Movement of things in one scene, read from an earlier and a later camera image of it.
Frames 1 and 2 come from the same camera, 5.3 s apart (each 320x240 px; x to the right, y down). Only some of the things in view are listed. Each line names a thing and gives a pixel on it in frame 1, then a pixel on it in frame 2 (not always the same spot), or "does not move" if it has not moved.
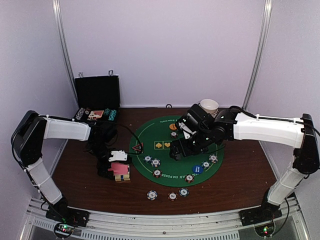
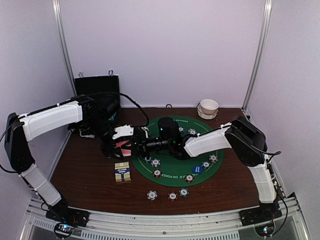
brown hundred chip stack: x=172 y=196 does not move
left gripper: x=100 y=166 → x=108 y=152
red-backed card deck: x=119 y=168 → x=125 y=152
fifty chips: x=205 y=164 does not move
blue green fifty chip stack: x=183 y=192 does not move
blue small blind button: x=197 y=169 does not move
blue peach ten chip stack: x=152 y=195 does not move
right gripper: x=175 y=148 → x=141 y=145
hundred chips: x=189 y=178 does not move
